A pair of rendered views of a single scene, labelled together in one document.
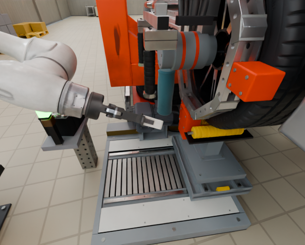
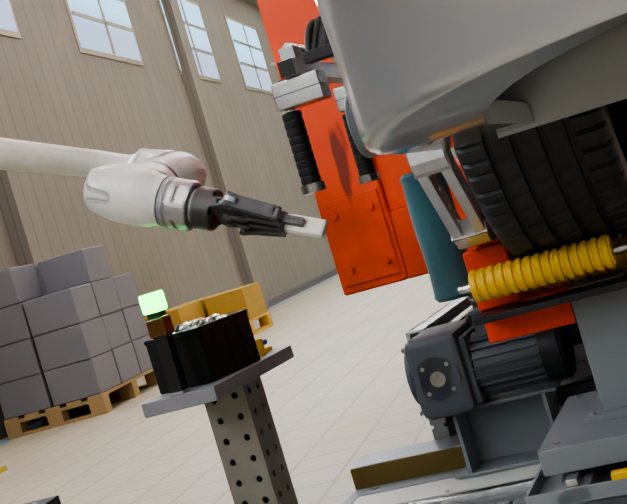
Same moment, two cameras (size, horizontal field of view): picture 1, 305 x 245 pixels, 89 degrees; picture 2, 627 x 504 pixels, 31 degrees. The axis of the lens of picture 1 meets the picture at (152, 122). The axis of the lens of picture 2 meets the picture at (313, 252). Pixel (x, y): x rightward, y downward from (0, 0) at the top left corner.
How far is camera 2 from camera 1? 1.62 m
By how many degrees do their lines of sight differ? 45
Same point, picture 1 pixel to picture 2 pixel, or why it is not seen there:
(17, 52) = not seen: hidden behind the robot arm
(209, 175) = (586, 439)
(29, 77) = (128, 172)
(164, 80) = (412, 194)
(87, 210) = not seen: outside the picture
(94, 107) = (201, 200)
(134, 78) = (409, 254)
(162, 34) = (295, 82)
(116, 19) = (331, 112)
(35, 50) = (143, 159)
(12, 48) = not seen: hidden behind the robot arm
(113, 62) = (338, 220)
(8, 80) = (107, 178)
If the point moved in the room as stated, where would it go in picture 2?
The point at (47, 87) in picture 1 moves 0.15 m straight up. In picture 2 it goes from (145, 179) to (120, 96)
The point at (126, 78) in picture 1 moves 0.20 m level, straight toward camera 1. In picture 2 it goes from (382, 256) to (359, 266)
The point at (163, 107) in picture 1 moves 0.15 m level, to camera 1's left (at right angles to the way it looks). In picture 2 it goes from (437, 272) to (370, 290)
